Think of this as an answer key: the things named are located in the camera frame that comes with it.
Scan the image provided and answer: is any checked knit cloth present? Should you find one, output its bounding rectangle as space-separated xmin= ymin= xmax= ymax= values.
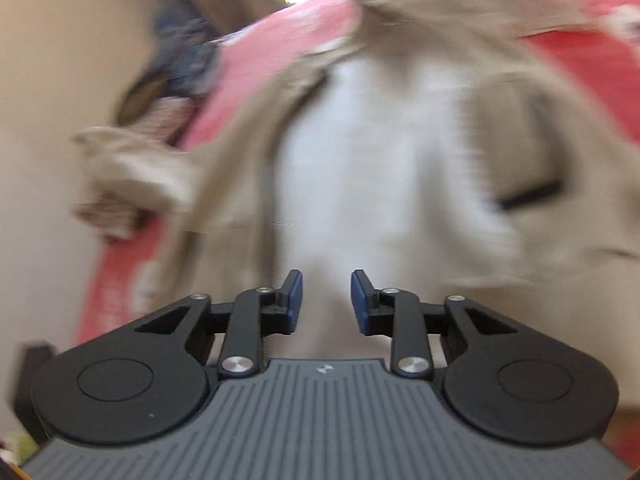
xmin=75 ymin=94 xmax=197 ymax=241

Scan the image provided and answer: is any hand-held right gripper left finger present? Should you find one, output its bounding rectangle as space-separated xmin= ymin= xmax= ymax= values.
xmin=135 ymin=269 xmax=304 ymax=378

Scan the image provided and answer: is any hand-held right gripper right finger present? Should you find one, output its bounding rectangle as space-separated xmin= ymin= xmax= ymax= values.
xmin=351 ymin=269 xmax=518 ymax=378

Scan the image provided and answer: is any beige zip hoodie black trim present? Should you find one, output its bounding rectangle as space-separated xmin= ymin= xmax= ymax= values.
xmin=72 ymin=0 xmax=640 ymax=361

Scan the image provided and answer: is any red floral blanket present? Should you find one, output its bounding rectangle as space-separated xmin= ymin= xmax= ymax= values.
xmin=75 ymin=0 xmax=640 ymax=346

